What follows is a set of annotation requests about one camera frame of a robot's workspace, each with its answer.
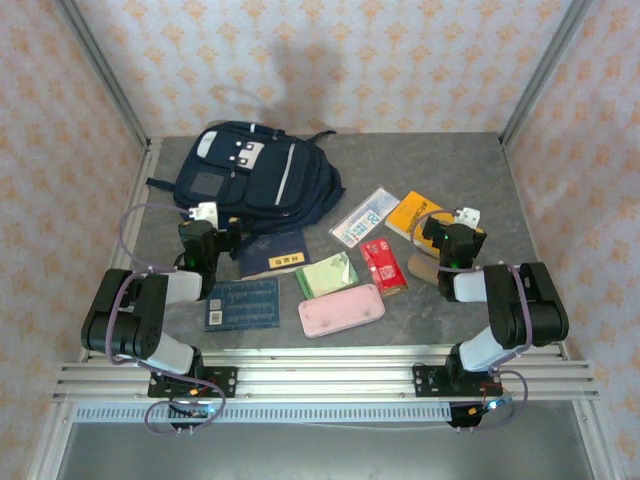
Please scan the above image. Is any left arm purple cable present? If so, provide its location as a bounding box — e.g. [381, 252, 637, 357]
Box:
[107, 202, 226, 437]

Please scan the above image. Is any navy blue student backpack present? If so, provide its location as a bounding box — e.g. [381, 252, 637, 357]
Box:
[145, 119, 347, 240]

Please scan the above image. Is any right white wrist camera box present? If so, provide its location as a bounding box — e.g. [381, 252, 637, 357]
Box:
[452, 206, 482, 230]

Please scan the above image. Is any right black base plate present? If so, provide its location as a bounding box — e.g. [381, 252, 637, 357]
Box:
[413, 364, 503, 400]

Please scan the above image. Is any right aluminium frame post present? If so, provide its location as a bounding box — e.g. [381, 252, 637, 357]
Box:
[499, 0, 596, 146]

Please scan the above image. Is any clear face mask pack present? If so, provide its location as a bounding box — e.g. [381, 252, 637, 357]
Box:
[328, 186, 401, 250]

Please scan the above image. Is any grey metal panel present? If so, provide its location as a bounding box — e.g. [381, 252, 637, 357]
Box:
[54, 422, 596, 480]

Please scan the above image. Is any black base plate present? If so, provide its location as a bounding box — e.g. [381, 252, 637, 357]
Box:
[413, 364, 503, 400]
[148, 366, 239, 400]

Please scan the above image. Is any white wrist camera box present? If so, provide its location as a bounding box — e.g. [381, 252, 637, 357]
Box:
[188, 201, 220, 225]
[452, 206, 482, 230]

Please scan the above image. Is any white slotted cable duct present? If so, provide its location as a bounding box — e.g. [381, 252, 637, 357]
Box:
[72, 403, 454, 424]

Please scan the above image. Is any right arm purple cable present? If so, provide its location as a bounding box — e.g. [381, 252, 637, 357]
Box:
[410, 208, 531, 434]

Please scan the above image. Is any aluminium frame post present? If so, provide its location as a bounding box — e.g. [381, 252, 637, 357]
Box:
[52, 0, 151, 149]
[499, 0, 596, 146]

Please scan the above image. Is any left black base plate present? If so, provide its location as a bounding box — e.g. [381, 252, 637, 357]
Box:
[148, 366, 239, 400]

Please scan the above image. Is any aluminium side rail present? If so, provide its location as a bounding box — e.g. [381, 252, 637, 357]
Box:
[79, 138, 164, 361]

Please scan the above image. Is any small circuit board with LED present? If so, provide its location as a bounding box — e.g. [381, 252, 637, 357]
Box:
[469, 397, 514, 417]
[169, 399, 217, 419]

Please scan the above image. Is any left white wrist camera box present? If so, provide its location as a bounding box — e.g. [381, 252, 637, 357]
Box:
[188, 201, 220, 225]

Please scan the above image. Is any aluminium frame leg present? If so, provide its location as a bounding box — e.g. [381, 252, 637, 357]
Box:
[572, 399, 626, 480]
[27, 399, 76, 480]

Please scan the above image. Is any left aluminium frame post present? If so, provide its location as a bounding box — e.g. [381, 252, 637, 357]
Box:
[52, 0, 151, 149]

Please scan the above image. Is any tan oval pouch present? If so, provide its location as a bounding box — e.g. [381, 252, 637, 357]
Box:
[407, 252, 444, 287]

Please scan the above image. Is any red snack packet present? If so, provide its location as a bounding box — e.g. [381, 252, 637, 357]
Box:
[359, 237, 410, 297]

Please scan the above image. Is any aluminium table edge rail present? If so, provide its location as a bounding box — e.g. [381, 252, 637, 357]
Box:
[82, 344, 571, 362]

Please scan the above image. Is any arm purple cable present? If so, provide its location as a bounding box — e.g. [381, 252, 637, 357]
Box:
[107, 202, 226, 437]
[410, 208, 531, 434]

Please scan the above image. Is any navy notebook with yellow label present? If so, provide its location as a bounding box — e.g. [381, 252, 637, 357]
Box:
[235, 229, 312, 280]

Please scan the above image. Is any yellow cover book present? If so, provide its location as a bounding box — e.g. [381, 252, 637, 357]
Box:
[383, 190, 489, 254]

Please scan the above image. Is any blue booklet with barcodes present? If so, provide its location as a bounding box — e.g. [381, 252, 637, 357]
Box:
[203, 277, 282, 332]

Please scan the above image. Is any pink pencil case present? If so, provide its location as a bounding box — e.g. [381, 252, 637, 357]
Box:
[297, 283, 387, 340]

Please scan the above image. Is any green tissue pack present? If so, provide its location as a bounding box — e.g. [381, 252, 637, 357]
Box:
[294, 251, 361, 301]

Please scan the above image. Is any wide aluminium mounting rail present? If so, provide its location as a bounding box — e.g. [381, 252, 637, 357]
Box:
[52, 362, 601, 401]

